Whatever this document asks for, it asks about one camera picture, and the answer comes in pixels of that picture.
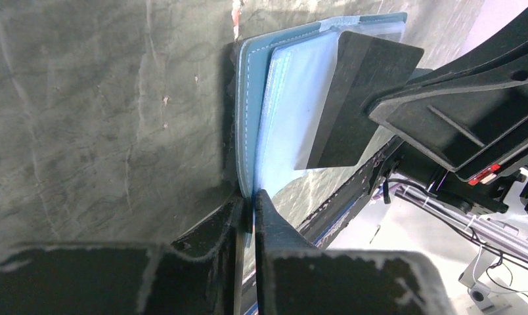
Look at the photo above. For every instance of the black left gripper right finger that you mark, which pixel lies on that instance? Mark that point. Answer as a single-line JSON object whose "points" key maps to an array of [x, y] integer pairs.
{"points": [[296, 277]]}

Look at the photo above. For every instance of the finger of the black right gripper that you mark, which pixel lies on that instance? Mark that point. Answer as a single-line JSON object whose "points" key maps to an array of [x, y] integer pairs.
{"points": [[498, 63]]}

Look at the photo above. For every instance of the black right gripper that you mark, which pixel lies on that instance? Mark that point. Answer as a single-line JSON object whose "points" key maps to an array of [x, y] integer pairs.
{"points": [[452, 123]]}

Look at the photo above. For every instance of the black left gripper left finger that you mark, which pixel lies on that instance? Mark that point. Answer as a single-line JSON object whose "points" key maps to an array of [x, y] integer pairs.
{"points": [[199, 273]]}

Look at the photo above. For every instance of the blue leather card holder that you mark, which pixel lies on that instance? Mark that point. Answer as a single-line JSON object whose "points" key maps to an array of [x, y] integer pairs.
{"points": [[282, 79]]}

